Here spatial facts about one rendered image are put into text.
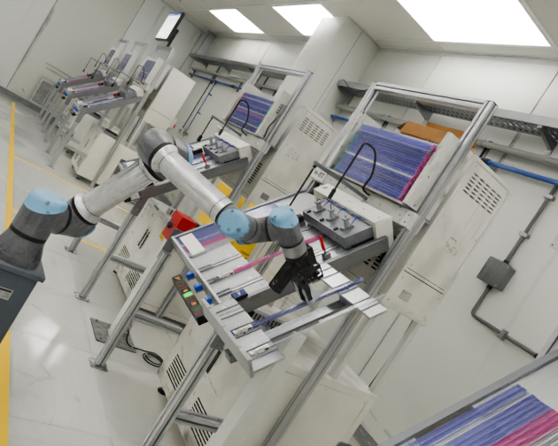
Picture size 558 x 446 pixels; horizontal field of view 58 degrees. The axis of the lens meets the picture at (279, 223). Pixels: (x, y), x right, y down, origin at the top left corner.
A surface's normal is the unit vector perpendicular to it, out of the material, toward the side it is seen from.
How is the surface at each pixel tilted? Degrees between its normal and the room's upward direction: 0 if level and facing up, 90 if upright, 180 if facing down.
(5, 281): 90
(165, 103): 90
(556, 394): 44
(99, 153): 90
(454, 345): 89
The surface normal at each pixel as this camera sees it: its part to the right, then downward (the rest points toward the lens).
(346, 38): 0.44, 0.33
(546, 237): -0.73, -0.42
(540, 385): -0.13, -0.90
